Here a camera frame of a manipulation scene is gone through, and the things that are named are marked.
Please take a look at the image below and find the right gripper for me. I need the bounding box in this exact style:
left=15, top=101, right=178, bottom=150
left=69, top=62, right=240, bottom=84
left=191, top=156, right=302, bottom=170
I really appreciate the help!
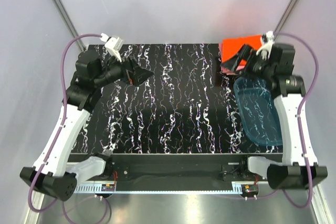
left=220, top=44, right=275, bottom=83

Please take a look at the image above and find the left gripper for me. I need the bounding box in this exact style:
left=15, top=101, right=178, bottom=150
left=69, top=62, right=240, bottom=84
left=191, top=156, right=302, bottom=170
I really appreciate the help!
left=94, top=49, right=154, bottom=88

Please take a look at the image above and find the orange t-shirt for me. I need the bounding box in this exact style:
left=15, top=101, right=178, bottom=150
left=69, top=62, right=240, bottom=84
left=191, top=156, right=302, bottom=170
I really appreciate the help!
left=219, top=34, right=262, bottom=63

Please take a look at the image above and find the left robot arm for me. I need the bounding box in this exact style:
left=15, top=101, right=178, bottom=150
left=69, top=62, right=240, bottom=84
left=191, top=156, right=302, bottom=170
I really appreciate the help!
left=19, top=50, right=154, bottom=201

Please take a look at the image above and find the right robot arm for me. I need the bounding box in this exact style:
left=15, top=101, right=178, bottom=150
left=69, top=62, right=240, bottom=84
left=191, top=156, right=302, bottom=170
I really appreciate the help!
left=221, top=43, right=328, bottom=190

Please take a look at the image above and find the folded salmon t-shirt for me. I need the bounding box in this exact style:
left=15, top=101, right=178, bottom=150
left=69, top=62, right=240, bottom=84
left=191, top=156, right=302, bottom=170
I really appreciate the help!
left=218, top=42, right=244, bottom=75

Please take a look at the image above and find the blue transparent plastic bin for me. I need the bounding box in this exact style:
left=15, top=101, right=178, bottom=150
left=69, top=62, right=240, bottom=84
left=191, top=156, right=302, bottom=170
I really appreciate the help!
left=234, top=77, right=282, bottom=146

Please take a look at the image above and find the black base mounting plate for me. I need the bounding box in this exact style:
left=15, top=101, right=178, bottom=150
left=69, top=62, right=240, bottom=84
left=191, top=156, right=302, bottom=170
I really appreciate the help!
left=70, top=153, right=271, bottom=192

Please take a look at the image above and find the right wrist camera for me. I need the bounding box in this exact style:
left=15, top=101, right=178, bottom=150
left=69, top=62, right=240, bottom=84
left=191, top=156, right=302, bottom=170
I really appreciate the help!
left=256, top=31, right=275, bottom=60

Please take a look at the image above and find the left aluminium frame post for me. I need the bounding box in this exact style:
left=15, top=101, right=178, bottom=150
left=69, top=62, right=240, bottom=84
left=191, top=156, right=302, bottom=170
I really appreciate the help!
left=52, top=0, right=79, bottom=38

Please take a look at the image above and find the aluminium frame post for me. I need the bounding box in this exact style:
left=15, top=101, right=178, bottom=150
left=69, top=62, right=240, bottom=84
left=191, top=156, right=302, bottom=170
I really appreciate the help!
left=274, top=0, right=300, bottom=34
left=52, top=0, right=79, bottom=38

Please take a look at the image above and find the right aluminium frame post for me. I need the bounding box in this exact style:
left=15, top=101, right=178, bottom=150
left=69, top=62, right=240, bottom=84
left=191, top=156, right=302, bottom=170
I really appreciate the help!
left=274, top=0, right=300, bottom=34

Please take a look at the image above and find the slotted cable duct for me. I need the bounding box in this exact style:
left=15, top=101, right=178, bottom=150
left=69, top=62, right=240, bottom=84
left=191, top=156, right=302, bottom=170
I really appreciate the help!
left=74, top=183, right=242, bottom=195

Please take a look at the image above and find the aluminium rail front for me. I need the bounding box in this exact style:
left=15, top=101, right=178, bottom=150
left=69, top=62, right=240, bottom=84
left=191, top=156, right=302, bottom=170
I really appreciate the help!
left=265, top=171, right=334, bottom=224

